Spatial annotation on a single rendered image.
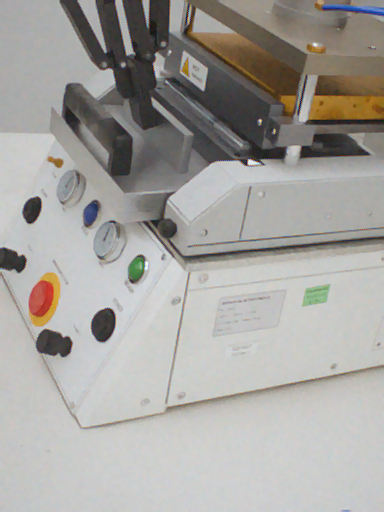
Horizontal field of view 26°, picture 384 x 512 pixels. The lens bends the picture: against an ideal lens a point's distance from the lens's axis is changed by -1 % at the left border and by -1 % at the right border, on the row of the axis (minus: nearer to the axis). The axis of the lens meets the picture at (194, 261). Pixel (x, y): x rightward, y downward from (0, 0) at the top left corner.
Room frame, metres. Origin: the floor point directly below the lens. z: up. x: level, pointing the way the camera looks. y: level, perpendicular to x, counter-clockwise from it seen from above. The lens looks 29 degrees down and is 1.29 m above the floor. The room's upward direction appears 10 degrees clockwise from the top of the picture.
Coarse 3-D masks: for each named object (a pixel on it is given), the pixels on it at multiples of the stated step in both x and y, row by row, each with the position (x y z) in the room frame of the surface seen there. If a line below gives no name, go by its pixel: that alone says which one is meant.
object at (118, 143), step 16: (64, 96) 0.83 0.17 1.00; (80, 96) 0.79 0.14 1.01; (64, 112) 0.82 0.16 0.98; (80, 112) 0.78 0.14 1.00; (96, 112) 0.76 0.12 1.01; (96, 128) 0.74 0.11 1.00; (112, 128) 0.72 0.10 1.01; (112, 144) 0.71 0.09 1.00; (128, 144) 0.71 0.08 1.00; (112, 160) 0.70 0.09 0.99; (128, 160) 0.71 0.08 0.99
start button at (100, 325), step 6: (102, 312) 0.66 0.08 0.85; (108, 312) 0.66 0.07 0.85; (96, 318) 0.66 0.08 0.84; (102, 318) 0.65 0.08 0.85; (108, 318) 0.65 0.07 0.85; (90, 324) 0.66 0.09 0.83; (96, 324) 0.65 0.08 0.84; (102, 324) 0.65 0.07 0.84; (108, 324) 0.65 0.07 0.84; (96, 330) 0.65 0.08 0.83; (102, 330) 0.65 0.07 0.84; (108, 330) 0.65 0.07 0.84; (96, 336) 0.65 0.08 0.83; (102, 336) 0.64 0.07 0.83
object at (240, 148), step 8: (168, 88) 0.90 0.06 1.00; (176, 96) 0.88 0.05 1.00; (184, 104) 0.86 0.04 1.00; (192, 104) 0.85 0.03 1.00; (192, 112) 0.84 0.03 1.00; (200, 112) 0.83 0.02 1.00; (208, 120) 0.81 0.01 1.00; (216, 128) 0.80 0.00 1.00; (224, 136) 0.78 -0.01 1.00; (232, 144) 0.76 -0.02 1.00; (240, 144) 0.75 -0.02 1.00; (256, 144) 0.76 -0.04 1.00; (240, 152) 0.75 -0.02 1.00; (248, 152) 0.76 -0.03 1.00; (256, 152) 0.76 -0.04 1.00; (264, 152) 0.76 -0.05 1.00; (272, 152) 0.77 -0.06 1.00; (280, 152) 0.77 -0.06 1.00
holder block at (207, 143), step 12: (156, 96) 0.89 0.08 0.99; (168, 96) 0.88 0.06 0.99; (168, 108) 0.87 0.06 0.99; (180, 108) 0.85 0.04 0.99; (180, 120) 0.84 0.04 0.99; (192, 120) 0.82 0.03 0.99; (192, 132) 0.81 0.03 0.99; (204, 132) 0.79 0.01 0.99; (192, 144) 0.81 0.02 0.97; (204, 144) 0.79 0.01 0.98; (216, 144) 0.77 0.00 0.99; (228, 144) 0.77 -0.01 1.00; (204, 156) 0.78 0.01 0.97; (216, 156) 0.77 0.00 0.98; (228, 156) 0.75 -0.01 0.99; (240, 156) 0.75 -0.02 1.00; (252, 156) 0.75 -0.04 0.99; (264, 156) 0.76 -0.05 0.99; (276, 156) 0.76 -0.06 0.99; (300, 156) 0.78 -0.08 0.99; (312, 156) 0.79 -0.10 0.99; (324, 156) 0.79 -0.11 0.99
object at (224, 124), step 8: (176, 88) 0.89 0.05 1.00; (184, 88) 0.89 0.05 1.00; (184, 96) 0.87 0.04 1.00; (192, 96) 0.87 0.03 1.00; (200, 104) 0.85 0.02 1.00; (208, 112) 0.83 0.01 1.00; (216, 112) 0.83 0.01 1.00; (216, 120) 0.81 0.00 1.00; (224, 120) 0.81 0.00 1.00; (224, 128) 0.79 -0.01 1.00; (232, 128) 0.79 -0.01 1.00; (232, 136) 0.77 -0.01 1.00; (240, 136) 0.78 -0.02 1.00; (248, 144) 0.76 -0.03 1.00
